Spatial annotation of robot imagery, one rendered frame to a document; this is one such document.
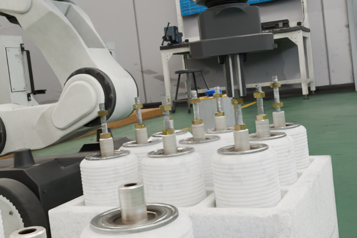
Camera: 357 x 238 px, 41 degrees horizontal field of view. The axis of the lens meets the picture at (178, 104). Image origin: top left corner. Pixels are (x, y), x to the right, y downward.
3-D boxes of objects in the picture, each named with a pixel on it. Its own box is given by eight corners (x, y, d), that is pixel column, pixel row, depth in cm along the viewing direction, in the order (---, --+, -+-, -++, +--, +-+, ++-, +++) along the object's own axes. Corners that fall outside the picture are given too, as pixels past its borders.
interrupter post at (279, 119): (287, 127, 92) (285, 110, 92) (285, 129, 90) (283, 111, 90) (274, 128, 93) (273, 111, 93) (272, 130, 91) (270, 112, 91)
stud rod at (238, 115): (237, 141, 70) (231, 90, 69) (240, 139, 71) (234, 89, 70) (243, 141, 69) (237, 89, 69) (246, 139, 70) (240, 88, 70)
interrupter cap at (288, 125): (303, 125, 93) (303, 121, 93) (296, 130, 86) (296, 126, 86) (264, 127, 96) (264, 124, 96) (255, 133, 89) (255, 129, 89)
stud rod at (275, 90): (278, 115, 92) (273, 75, 91) (282, 115, 91) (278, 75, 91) (274, 115, 91) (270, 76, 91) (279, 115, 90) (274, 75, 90)
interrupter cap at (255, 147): (209, 158, 69) (207, 153, 69) (228, 148, 75) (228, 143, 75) (258, 156, 65) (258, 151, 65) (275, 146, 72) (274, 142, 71)
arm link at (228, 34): (190, 58, 65) (180, -32, 64) (187, 60, 74) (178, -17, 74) (282, 47, 65) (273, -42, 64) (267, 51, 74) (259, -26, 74)
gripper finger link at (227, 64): (231, 96, 71) (227, 54, 71) (235, 97, 68) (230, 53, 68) (221, 98, 71) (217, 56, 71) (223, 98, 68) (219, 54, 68)
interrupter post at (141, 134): (138, 144, 92) (136, 127, 92) (150, 143, 92) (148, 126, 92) (134, 146, 90) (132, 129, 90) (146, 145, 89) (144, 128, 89)
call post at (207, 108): (209, 228, 115) (194, 100, 113) (219, 219, 121) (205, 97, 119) (237, 229, 112) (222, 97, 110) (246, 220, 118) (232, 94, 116)
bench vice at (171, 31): (173, 47, 567) (171, 25, 565) (187, 44, 560) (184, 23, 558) (159, 45, 529) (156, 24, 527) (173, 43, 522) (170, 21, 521)
